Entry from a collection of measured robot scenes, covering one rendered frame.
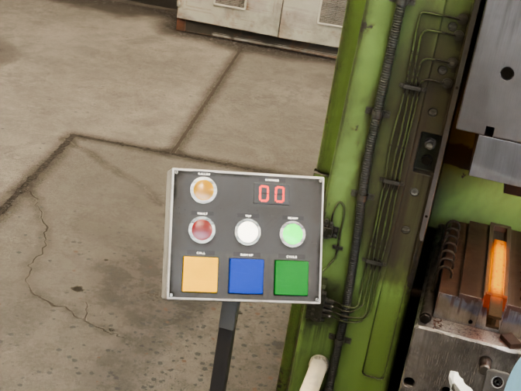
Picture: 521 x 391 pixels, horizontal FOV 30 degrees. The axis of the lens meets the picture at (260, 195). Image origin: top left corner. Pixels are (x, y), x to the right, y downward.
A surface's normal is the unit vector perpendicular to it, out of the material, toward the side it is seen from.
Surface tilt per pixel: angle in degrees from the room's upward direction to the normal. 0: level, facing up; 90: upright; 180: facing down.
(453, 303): 90
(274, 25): 90
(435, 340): 90
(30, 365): 0
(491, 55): 90
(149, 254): 0
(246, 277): 60
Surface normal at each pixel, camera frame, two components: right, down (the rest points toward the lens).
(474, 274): 0.15, -0.90
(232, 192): 0.22, -0.08
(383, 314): -0.25, 0.36
